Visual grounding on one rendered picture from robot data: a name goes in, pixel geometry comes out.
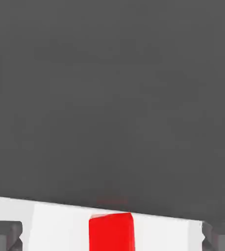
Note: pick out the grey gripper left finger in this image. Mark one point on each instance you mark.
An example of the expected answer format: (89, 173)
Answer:
(4, 235)

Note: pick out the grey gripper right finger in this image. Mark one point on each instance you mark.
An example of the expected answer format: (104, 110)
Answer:
(222, 237)

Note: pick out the small red cube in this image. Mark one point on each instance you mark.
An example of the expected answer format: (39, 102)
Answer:
(111, 232)

